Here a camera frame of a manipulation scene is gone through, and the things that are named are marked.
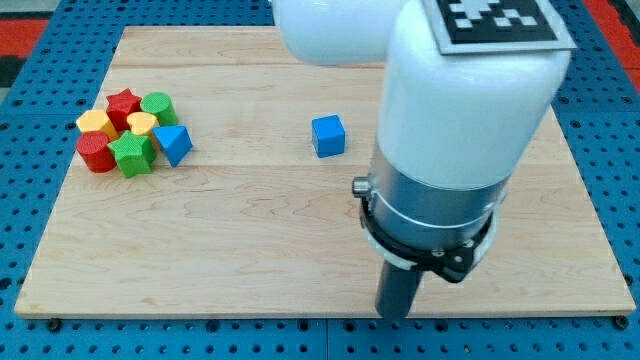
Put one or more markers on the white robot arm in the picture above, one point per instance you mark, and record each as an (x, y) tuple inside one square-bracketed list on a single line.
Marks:
[(467, 84)]

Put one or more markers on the black cylindrical pointer tool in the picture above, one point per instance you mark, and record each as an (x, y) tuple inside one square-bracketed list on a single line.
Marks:
[(396, 291)]

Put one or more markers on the red star block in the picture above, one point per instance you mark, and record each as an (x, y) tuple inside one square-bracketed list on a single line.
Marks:
[(120, 106)]

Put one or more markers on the green star block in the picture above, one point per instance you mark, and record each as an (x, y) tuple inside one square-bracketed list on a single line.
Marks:
[(134, 154)]

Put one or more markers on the wooden board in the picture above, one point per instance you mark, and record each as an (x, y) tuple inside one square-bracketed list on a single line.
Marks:
[(253, 224)]

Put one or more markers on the red cylinder block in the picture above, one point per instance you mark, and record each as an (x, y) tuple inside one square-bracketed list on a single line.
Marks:
[(92, 146)]

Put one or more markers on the blue triangle block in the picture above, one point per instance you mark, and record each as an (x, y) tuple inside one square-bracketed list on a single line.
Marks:
[(175, 142)]

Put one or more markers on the yellow hexagon block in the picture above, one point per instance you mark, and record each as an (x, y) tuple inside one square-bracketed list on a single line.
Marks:
[(97, 120)]

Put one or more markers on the blue cube block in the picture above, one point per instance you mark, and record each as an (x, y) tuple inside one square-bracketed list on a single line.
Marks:
[(328, 136)]

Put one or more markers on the black white fiducial marker tag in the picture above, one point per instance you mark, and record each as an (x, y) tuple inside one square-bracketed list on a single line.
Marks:
[(496, 26)]

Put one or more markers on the green cylinder block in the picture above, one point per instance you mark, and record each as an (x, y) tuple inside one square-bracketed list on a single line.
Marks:
[(161, 106)]

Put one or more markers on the yellow heart block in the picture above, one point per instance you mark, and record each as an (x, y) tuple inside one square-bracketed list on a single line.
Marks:
[(142, 123)]

